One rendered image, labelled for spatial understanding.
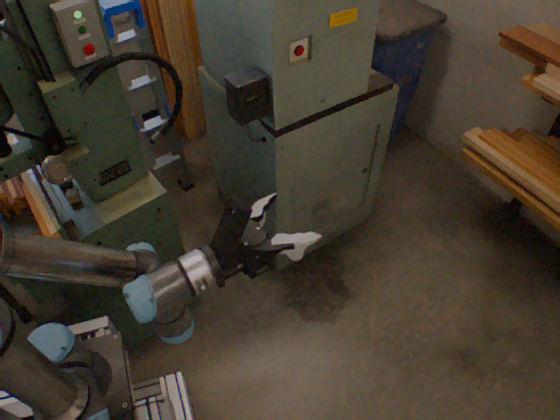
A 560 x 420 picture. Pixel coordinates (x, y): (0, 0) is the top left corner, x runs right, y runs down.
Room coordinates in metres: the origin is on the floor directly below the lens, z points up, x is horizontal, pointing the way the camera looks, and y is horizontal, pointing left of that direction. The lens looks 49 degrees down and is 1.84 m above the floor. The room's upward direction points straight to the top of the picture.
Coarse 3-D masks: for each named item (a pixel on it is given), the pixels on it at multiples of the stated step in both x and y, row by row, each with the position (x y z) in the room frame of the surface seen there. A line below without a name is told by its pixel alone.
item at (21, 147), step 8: (16, 144) 0.95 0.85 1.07; (24, 144) 0.95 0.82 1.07; (16, 152) 0.91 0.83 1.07; (24, 152) 0.92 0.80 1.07; (32, 152) 0.93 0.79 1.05; (0, 160) 0.88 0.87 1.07; (8, 160) 0.88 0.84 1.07; (16, 160) 0.90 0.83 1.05; (24, 160) 0.91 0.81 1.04; (40, 160) 0.94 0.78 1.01; (0, 168) 0.86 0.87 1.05; (8, 168) 0.87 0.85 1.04; (16, 168) 0.89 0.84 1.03; (24, 168) 0.90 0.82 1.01; (0, 176) 0.85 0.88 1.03; (8, 176) 0.87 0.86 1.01
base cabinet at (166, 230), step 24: (168, 216) 0.99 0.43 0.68; (120, 240) 0.86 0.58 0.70; (144, 240) 0.91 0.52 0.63; (168, 240) 0.97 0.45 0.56; (48, 288) 0.67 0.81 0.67; (72, 288) 0.72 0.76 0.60; (96, 288) 0.76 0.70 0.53; (120, 288) 0.81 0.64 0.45; (96, 312) 0.73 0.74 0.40; (120, 312) 0.78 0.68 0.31; (144, 336) 0.80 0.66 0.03
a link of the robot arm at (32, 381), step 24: (0, 312) 0.23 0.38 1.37; (0, 336) 0.19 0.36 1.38; (24, 336) 0.25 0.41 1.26; (0, 360) 0.18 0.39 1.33; (24, 360) 0.20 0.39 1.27; (48, 360) 0.23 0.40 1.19; (0, 384) 0.17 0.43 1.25; (24, 384) 0.18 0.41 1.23; (48, 384) 0.20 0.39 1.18; (72, 384) 0.23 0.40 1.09; (48, 408) 0.17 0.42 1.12; (72, 408) 0.19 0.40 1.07; (96, 408) 0.20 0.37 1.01
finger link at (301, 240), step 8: (312, 232) 0.47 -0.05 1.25; (272, 240) 0.45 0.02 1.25; (280, 240) 0.45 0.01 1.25; (288, 240) 0.45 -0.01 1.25; (296, 240) 0.45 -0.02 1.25; (304, 240) 0.45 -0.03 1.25; (312, 240) 0.45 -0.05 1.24; (296, 248) 0.44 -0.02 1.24; (304, 248) 0.45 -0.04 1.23; (288, 256) 0.45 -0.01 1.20; (296, 256) 0.45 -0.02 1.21
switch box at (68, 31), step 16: (64, 0) 1.02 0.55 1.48; (80, 0) 1.01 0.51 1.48; (64, 16) 0.96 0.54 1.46; (96, 16) 1.01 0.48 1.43; (64, 32) 0.95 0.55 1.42; (96, 32) 1.00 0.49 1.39; (64, 48) 0.98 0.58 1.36; (80, 48) 0.97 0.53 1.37; (96, 48) 1.00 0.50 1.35; (80, 64) 0.96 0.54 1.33
